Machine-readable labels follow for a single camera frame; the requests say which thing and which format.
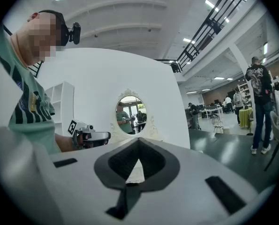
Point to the white ornate oval mirror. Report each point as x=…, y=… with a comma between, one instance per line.
x=151, y=125

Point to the white pouf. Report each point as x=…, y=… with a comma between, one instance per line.
x=227, y=130

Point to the person's left forearm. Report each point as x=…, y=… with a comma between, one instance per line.
x=63, y=143

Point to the person's head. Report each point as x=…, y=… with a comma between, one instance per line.
x=24, y=43

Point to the yellow-green clothed round table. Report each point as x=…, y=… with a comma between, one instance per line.
x=245, y=117

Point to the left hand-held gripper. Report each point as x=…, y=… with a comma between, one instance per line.
x=79, y=131

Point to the white display shelf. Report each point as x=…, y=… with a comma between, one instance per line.
x=243, y=90

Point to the black metal ceiling rail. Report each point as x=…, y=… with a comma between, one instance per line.
x=200, y=29

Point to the white open shelf unit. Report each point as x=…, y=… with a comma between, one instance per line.
x=62, y=102

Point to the black metal stand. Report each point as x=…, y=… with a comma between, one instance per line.
x=278, y=144

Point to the black head-mounted camera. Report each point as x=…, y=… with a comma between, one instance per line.
x=76, y=33

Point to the white long table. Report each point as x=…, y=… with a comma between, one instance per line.
x=210, y=109

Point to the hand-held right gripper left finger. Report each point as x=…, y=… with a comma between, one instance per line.
x=78, y=184

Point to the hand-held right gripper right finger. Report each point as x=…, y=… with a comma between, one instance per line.
x=188, y=196

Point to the person's green printed t-shirt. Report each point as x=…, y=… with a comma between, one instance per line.
x=29, y=107

